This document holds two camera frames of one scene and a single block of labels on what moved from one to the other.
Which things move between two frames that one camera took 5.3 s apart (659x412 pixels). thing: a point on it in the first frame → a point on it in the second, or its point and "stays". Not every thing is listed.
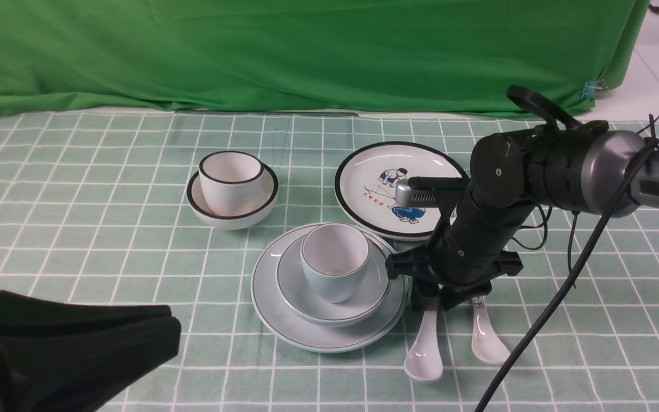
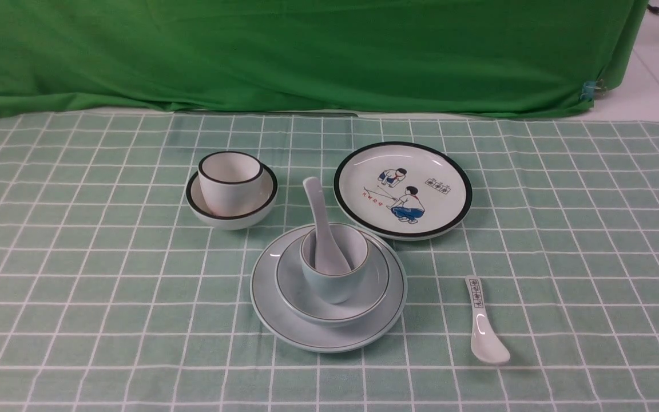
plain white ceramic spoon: (424, 361) → (328, 260)
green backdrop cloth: (25, 58) stays
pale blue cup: (334, 256) stays
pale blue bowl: (300, 301) stays
